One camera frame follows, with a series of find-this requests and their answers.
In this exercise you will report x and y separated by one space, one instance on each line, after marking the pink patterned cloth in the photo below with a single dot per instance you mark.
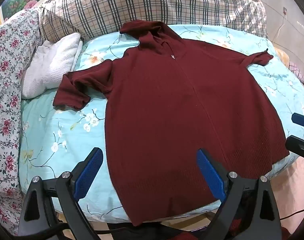
296 72

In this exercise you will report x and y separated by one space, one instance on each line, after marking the plaid quilt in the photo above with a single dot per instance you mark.
117 2

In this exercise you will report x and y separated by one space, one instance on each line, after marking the wall socket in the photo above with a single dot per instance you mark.
284 10

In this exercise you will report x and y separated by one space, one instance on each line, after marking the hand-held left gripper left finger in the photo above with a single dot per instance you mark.
90 170

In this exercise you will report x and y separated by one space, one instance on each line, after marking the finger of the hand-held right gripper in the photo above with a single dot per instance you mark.
301 120
299 147

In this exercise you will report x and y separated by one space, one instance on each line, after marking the white folded towel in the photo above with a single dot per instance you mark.
52 62

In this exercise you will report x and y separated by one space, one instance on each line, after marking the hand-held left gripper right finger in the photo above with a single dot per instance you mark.
210 172

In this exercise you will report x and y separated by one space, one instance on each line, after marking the white red floral quilt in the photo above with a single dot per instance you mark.
7 80

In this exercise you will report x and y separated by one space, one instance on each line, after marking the maroon knit hooded sweater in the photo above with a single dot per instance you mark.
167 105

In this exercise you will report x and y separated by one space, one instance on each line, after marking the light blue floral bed sheet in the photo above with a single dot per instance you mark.
67 130

